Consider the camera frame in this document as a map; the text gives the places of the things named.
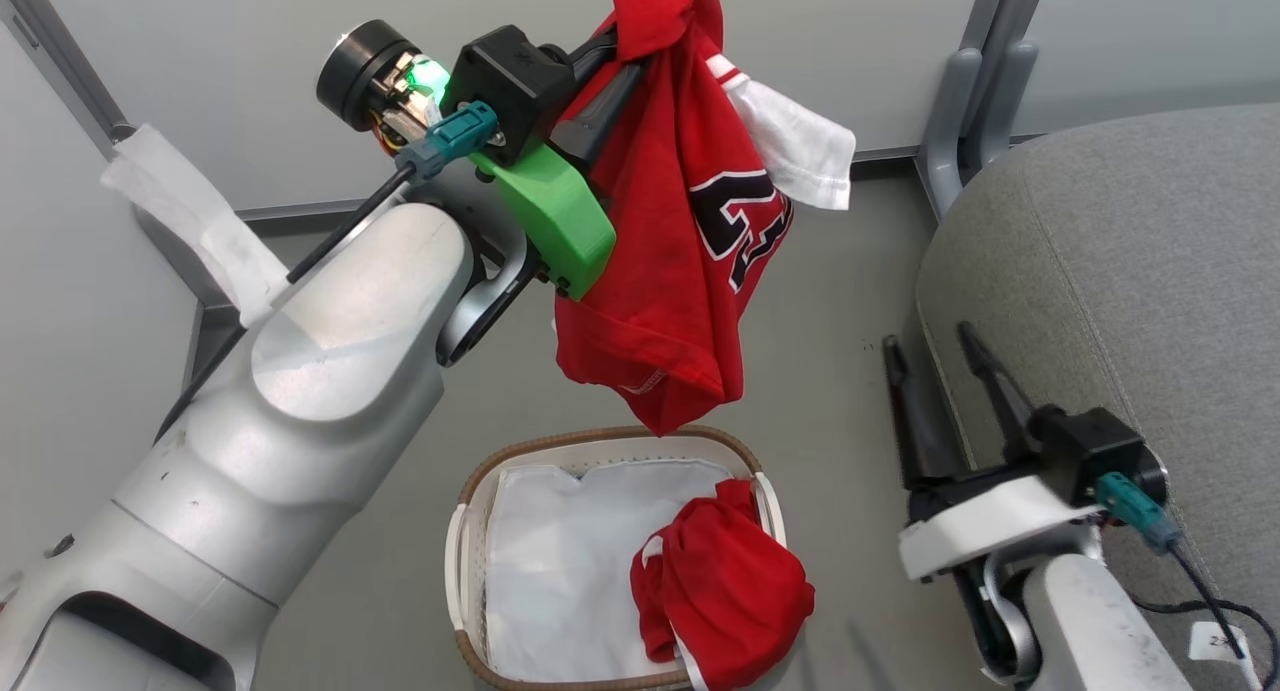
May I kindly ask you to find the teal left cable connector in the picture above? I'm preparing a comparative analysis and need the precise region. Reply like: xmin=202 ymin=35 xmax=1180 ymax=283
xmin=395 ymin=101 xmax=501 ymax=182

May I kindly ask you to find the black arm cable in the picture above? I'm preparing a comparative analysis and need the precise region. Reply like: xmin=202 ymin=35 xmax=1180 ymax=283
xmin=155 ymin=166 xmax=416 ymax=442
xmin=1130 ymin=541 xmax=1280 ymax=677

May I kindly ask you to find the red jersey with black number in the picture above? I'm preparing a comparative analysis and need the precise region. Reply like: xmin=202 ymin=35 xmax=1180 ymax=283
xmin=553 ymin=0 xmax=857 ymax=437

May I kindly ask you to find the white cable label tag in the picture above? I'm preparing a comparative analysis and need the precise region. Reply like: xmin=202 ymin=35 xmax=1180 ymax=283
xmin=1188 ymin=621 xmax=1253 ymax=664

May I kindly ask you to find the grey upright partition post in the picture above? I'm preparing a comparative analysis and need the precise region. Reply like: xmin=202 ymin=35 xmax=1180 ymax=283
xmin=958 ymin=0 xmax=1053 ymax=57

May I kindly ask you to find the grey fabric sofa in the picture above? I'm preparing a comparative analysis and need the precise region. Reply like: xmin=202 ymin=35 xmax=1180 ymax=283
xmin=915 ymin=104 xmax=1280 ymax=691

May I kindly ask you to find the teal right cable connector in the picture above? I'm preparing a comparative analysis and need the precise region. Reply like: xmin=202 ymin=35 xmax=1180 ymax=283
xmin=1095 ymin=471 xmax=1183 ymax=555

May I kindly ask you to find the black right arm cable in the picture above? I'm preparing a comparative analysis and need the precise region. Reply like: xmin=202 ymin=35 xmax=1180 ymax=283
xmin=1130 ymin=541 xmax=1280 ymax=677

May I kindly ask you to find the white basket with brown rim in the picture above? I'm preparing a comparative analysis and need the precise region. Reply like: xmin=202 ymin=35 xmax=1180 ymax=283
xmin=445 ymin=426 xmax=787 ymax=691

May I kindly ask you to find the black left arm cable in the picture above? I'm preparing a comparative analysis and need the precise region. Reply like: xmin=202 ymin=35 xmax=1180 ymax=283
xmin=155 ymin=166 xmax=416 ymax=442

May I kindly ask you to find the teal cable connector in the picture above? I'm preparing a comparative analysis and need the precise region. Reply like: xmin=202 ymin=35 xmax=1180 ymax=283
xmin=395 ymin=101 xmax=501 ymax=182
xmin=1095 ymin=471 xmax=1183 ymax=555

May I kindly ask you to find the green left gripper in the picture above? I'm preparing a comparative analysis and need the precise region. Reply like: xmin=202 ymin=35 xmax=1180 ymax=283
xmin=380 ymin=23 xmax=646 ymax=302

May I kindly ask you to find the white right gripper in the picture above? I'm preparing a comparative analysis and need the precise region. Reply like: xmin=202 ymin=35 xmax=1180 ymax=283
xmin=883 ymin=321 xmax=1101 ymax=582

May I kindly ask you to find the grey partition foot bracket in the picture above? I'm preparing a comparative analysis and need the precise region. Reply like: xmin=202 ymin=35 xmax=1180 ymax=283
xmin=975 ymin=39 xmax=1041 ymax=162
xmin=918 ymin=46 xmax=986 ymax=222

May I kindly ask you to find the white cloth basket liner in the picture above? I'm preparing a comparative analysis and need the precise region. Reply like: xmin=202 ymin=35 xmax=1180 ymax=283
xmin=483 ymin=459 xmax=746 ymax=684

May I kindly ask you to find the red garment with white trim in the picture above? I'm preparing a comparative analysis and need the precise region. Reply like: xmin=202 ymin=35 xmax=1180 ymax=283
xmin=630 ymin=479 xmax=816 ymax=691

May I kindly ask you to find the grey slanted partition post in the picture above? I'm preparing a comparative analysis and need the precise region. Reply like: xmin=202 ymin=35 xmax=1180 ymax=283
xmin=0 ymin=0 xmax=137 ymax=162

